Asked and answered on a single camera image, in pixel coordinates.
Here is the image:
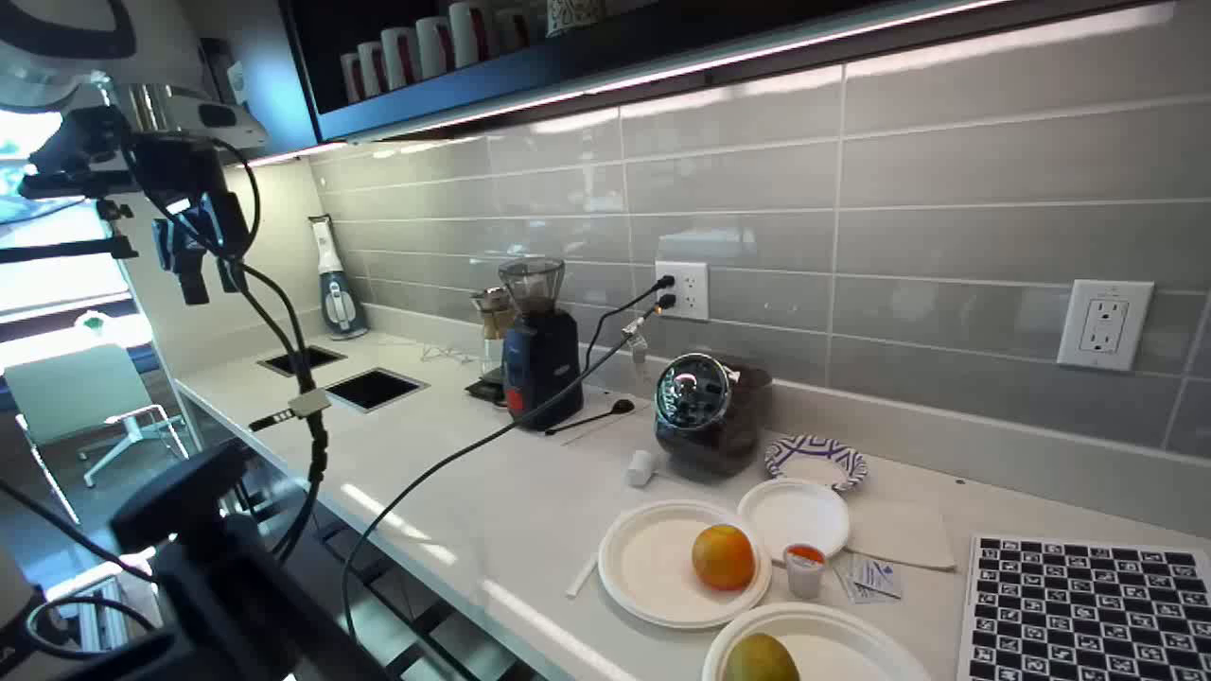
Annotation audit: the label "black camera on stand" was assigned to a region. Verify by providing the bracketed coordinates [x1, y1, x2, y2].
[0, 168, 138, 270]

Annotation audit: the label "white paper napkin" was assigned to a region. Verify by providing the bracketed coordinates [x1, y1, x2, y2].
[840, 497, 961, 574]

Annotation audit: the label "black coffee grinder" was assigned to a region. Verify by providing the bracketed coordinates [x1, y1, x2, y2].
[494, 253, 586, 431]

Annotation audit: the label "black white checkerboard sheet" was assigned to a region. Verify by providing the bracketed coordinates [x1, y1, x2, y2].
[958, 535, 1211, 681]

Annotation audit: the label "glass jar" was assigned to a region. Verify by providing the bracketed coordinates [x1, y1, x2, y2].
[468, 282, 521, 373]

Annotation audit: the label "orange fruit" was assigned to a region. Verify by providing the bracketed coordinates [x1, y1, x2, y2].
[690, 523, 760, 600]

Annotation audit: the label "white ceramic mug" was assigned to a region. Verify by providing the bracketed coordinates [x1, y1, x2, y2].
[338, 50, 365, 106]
[379, 28, 425, 91]
[446, 0, 494, 71]
[413, 12, 454, 84]
[355, 38, 384, 99]

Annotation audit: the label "black camera on tripod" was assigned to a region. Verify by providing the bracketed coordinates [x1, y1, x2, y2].
[0, 431, 394, 681]

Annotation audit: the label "white plastic stirrer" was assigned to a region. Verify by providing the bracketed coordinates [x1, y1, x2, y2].
[565, 553, 601, 602]

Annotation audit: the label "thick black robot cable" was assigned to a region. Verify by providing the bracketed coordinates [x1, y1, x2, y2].
[205, 134, 333, 563]

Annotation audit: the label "blue patterned paper plates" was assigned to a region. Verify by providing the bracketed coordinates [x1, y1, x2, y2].
[760, 431, 869, 501]

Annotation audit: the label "dark upper cabinet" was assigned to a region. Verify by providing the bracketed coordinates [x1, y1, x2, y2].
[175, 0, 1211, 168]

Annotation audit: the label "small cup of red sauce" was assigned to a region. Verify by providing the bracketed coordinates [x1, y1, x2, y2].
[779, 542, 832, 602]

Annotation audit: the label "yellow green fruit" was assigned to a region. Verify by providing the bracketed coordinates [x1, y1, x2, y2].
[719, 627, 803, 681]

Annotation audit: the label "short black power cord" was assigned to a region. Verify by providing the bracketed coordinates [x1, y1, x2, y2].
[577, 274, 680, 373]

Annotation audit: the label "small white paper plate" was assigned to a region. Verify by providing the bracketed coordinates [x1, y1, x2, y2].
[735, 477, 855, 563]

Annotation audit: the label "white paper bowl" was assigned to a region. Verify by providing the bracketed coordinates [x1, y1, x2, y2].
[701, 600, 933, 681]

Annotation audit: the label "white wall outlet with plugs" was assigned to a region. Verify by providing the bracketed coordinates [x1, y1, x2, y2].
[652, 257, 712, 321]

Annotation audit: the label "blue printed sachet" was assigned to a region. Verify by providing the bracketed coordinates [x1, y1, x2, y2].
[849, 557, 909, 607]

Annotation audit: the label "small black tray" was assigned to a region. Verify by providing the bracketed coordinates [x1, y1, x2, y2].
[465, 369, 512, 410]

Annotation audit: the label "soap dispenser bottle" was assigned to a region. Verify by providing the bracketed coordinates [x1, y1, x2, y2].
[307, 210, 372, 340]

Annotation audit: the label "pale green chair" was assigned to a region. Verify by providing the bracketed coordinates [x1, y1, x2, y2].
[0, 340, 193, 490]

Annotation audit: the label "large white paper plate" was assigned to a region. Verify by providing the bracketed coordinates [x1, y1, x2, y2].
[592, 497, 775, 631]

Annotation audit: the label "black handled scoop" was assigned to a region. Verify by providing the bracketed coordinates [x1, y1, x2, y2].
[541, 397, 638, 438]

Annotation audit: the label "long black power cord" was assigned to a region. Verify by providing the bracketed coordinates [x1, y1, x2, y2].
[338, 292, 680, 635]

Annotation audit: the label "white empty wall outlet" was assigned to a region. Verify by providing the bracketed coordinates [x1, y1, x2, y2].
[1052, 277, 1156, 374]

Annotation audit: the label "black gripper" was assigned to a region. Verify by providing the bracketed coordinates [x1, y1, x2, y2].
[126, 134, 253, 306]

